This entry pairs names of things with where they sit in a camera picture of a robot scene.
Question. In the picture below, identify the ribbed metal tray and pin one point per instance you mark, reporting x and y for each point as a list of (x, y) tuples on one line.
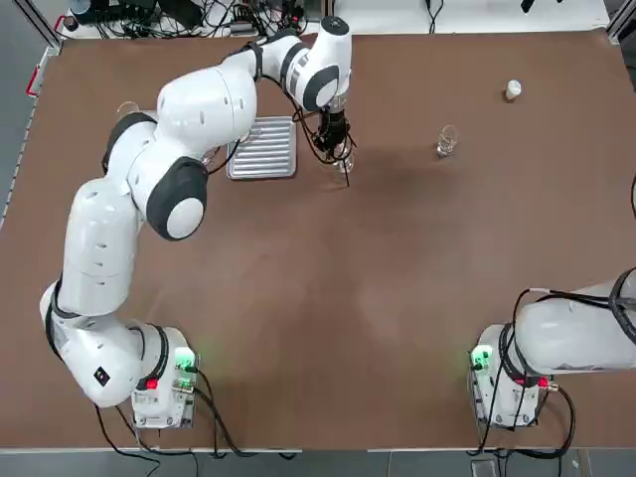
[(263, 154)]

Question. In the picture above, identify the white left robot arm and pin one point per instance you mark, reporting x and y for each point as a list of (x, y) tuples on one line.
[(99, 248)]

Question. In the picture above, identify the small glass beaker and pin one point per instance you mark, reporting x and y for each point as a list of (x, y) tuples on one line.
[(446, 144)]

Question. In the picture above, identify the grey floor plate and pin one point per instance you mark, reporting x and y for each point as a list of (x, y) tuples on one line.
[(482, 468)]

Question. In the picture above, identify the large glass beaker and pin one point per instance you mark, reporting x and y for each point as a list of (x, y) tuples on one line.
[(130, 106)]

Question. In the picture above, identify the glass alcohol lamp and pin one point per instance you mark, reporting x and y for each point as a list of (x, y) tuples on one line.
[(344, 164)]

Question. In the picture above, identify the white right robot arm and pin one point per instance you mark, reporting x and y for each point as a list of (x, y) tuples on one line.
[(561, 338)]

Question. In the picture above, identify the aluminium frame post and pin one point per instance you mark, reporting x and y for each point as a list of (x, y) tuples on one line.
[(327, 20)]

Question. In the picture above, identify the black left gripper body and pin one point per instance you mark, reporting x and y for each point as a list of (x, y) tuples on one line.
[(334, 121)]

